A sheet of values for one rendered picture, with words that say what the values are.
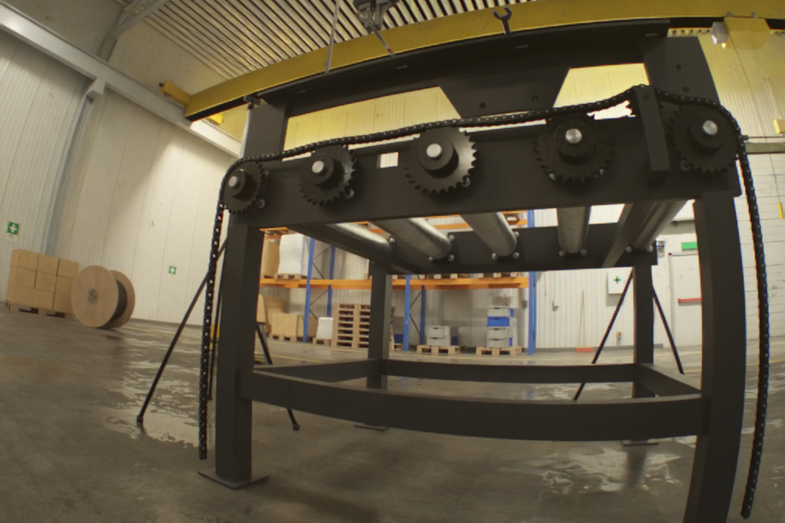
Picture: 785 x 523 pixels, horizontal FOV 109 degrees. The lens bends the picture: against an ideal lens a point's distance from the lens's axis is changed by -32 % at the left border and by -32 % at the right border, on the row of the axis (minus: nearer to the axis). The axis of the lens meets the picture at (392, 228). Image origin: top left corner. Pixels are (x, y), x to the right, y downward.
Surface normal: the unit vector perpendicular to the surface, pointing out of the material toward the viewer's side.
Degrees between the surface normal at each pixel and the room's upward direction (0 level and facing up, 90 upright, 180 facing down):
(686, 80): 90
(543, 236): 90
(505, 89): 90
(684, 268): 90
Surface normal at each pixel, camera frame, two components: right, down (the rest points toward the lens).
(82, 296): 0.08, -0.24
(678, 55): -0.40, -0.24
